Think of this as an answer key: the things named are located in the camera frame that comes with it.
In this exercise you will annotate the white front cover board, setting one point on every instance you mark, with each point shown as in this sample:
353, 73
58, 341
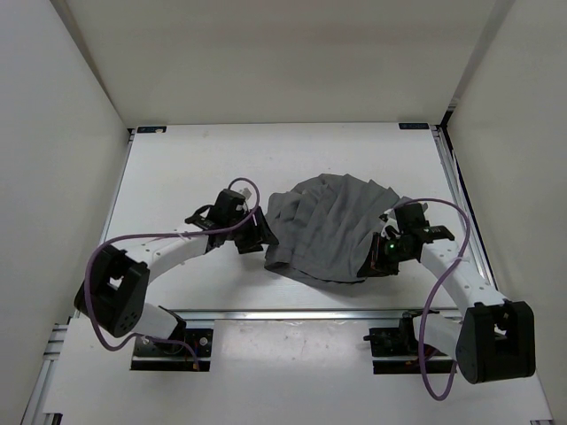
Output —
273, 372

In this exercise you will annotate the left blue corner label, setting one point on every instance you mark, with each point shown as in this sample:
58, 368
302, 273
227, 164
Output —
151, 129

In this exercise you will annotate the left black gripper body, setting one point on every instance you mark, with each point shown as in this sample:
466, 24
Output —
249, 235

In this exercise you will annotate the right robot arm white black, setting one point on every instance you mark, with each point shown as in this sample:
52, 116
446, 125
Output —
495, 338

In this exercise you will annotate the grey pleated skirt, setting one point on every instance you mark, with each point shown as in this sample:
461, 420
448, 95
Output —
324, 227

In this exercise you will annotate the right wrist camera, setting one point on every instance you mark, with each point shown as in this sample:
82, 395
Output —
390, 225

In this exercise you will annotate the blue corner label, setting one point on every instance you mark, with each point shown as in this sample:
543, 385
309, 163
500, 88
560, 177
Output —
151, 129
413, 126

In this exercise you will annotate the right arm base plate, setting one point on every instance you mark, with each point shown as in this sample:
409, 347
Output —
394, 352

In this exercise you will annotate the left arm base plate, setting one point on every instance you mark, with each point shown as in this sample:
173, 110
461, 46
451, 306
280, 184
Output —
150, 357

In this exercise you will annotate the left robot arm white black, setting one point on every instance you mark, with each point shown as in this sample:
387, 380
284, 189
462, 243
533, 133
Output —
116, 280

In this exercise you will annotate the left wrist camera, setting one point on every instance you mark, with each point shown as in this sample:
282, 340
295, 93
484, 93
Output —
250, 195

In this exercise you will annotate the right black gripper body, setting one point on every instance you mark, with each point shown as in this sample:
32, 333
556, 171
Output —
394, 253

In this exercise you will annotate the right blue corner label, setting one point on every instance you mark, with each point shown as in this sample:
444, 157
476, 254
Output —
413, 126

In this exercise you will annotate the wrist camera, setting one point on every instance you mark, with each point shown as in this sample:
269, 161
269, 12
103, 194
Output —
390, 225
250, 195

